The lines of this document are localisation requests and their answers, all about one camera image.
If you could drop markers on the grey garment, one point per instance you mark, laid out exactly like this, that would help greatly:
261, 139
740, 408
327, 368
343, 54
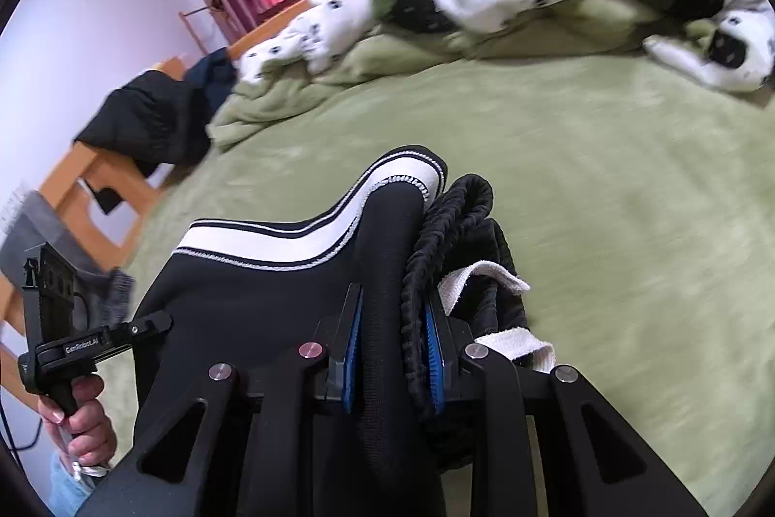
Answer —
42, 220

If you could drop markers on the wooden clothes rack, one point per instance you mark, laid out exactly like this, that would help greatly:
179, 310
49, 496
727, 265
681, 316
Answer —
192, 29

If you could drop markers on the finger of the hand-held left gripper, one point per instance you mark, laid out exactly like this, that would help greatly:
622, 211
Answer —
151, 323

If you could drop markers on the black jacket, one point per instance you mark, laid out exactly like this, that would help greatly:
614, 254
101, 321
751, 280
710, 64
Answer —
145, 117

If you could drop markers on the person's jeans leg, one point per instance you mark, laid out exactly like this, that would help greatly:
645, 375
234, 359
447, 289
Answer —
66, 487

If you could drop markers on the dark blue garment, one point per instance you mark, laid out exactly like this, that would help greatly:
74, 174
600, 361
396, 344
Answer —
212, 72

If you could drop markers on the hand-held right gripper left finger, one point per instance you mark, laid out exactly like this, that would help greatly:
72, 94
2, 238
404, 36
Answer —
351, 371

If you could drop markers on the person's left hand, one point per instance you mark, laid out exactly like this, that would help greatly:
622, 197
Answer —
91, 426

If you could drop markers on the black pants with white stripe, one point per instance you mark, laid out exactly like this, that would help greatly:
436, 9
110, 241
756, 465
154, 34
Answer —
272, 299

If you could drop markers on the wooden bed frame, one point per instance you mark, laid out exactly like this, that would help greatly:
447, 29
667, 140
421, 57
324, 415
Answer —
115, 244

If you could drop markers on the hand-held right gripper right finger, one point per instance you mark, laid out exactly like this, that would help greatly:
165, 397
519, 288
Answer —
435, 365

